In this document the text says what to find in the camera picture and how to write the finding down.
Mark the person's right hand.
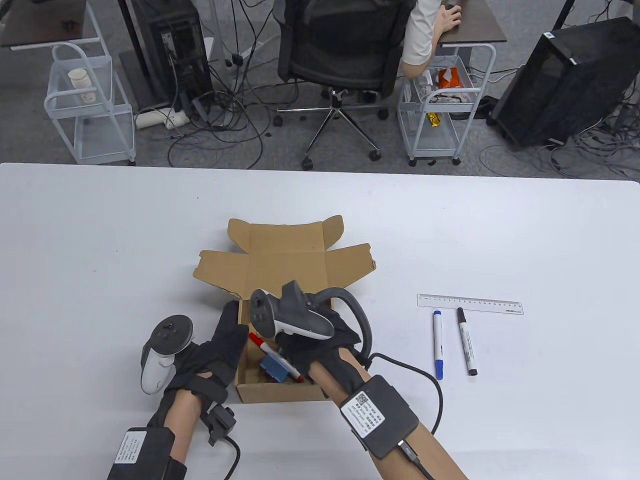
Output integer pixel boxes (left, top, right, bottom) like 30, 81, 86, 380
275, 310, 362, 377

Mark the person's left hand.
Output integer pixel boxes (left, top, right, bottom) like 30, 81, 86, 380
165, 300, 249, 392

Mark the light blue binder clip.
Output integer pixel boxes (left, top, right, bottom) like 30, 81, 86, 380
259, 352, 291, 383

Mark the red marker office supply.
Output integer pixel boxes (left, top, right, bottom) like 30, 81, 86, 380
248, 333, 305, 383

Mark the brown cardboard mailer box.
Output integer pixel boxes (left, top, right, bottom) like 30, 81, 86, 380
193, 215, 377, 403

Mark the blue marker office supply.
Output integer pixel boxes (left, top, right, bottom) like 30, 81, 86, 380
432, 310, 446, 381

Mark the black marker office supply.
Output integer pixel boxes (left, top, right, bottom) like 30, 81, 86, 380
456, 307, 479, 377

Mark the clear ruler office supply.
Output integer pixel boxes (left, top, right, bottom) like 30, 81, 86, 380
416, 293, 524, 316

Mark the person's left forearm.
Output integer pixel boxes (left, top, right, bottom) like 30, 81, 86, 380
147, 387, 206, 480

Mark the person's right forearm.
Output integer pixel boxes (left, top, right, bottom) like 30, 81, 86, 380
307, 350, 468, 480

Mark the black labelled wrist box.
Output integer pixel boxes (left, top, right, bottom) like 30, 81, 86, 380
106, 426, 188, 480
340, 375, 420, 461

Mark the black mesh office chair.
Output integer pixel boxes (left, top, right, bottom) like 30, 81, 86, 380
272, 0, 416, 171

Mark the black and white right controller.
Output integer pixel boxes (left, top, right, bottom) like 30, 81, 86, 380
249, 280, 373, 361

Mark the black and white controller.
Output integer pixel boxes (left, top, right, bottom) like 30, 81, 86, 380
249, 280, 373, 361
140, 315, 194, 396

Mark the black and white left controller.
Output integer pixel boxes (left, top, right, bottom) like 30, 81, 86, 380
140, 315, 194, 396

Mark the white power strip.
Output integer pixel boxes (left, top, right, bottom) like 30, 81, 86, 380
136, 107, 191, 130

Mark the white paper cup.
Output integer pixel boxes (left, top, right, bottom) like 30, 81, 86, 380
68, 69, 92, 95

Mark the black desk leg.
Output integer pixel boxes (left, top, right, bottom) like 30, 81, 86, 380
552, 0, 576, 31
117, 0, 153, 78

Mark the dark brown desk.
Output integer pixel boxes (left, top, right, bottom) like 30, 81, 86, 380
437, 0, 508, 48
0, 0, 88, 49

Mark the large black computer tower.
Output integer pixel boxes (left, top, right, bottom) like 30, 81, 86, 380
492, 16, 640, 148

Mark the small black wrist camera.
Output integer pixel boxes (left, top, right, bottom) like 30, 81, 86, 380
206, 404, 237, 447

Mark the short black plug cable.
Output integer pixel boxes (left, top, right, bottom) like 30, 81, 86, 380
399, 440, 436, 480

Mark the white wire cart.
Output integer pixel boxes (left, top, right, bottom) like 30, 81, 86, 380
43, 41, 137, 166
397, 39, 497, 167

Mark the tangle of black floor cables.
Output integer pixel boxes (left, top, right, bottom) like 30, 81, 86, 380
479, 85, 640, 180
166, 0, 281, 169

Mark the white cable bundle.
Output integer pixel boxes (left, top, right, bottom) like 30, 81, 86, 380
419, 87, 476, 105

